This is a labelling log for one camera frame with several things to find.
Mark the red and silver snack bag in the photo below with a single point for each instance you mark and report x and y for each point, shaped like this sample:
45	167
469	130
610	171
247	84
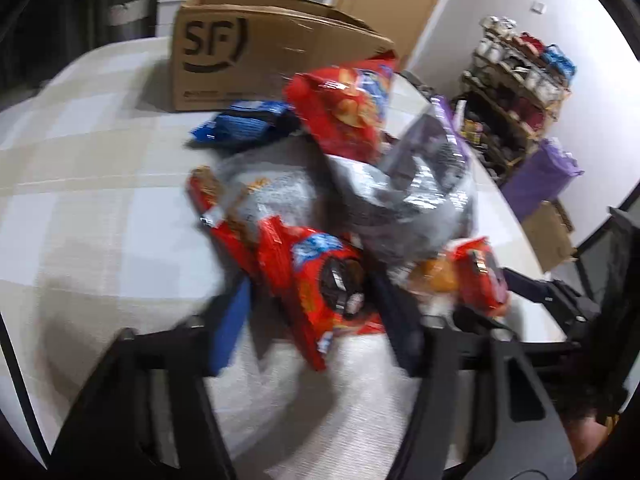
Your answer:
225	220

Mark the clear plastic snack bag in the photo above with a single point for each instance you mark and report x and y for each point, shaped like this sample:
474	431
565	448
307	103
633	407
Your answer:
425	180

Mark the blue snack packet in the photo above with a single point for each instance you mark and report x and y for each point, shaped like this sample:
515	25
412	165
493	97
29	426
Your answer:
240	125

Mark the wooden shoe rack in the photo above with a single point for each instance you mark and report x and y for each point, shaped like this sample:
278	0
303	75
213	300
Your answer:
520	90

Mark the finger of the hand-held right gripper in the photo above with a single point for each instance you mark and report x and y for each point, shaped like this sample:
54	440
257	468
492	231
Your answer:
547	297

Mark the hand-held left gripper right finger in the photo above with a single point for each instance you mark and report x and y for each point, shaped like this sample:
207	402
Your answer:
397	325

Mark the small brown floor carton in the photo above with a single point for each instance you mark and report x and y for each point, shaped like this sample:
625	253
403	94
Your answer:
550	235

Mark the red cookie snack packet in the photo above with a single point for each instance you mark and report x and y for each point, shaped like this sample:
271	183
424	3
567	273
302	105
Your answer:
310	280

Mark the small red snack packet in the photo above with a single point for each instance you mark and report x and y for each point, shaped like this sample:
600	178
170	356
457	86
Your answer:
475	275

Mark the brown cardboard box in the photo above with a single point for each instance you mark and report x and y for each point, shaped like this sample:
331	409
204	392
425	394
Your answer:
280	45

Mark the wooden door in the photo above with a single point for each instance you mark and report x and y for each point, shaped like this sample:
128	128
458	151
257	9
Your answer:
390	0

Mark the purple bag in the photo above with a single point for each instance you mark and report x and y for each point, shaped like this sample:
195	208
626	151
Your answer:
542	175

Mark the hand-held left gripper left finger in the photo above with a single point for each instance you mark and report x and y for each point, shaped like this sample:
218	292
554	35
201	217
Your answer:
229	327

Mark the large red chip bag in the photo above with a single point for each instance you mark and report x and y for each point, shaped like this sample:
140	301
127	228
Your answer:
345	105

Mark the person's right hand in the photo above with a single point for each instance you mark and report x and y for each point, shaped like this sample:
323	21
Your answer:
592	437

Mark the white wall switch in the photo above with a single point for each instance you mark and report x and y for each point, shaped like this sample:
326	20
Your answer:
538	7

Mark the silver foil snack packet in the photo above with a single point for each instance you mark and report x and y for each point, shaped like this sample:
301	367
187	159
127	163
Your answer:
280	190

